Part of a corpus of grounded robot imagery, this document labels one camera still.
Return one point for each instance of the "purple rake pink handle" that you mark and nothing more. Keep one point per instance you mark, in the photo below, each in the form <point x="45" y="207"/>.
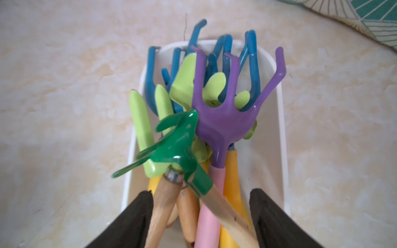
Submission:
<point x="219" y="127"/>

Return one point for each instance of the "teal yellow patterned pillow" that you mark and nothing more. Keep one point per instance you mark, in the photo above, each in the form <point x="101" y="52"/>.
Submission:
<point x="376" y="19"/>

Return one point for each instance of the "light green fork wooden handle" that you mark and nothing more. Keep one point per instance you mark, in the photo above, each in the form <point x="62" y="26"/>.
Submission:
<point x="145" y="133"/>

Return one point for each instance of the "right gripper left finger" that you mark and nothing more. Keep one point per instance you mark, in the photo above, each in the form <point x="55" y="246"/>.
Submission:
<point x="130" y="228"/>

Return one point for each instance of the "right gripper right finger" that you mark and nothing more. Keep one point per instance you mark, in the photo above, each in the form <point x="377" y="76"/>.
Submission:
<point x="273" y="227"/>

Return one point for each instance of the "dark green rake wooden handle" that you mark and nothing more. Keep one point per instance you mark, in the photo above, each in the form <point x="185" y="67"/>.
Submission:
<point x="176" y="147"/>

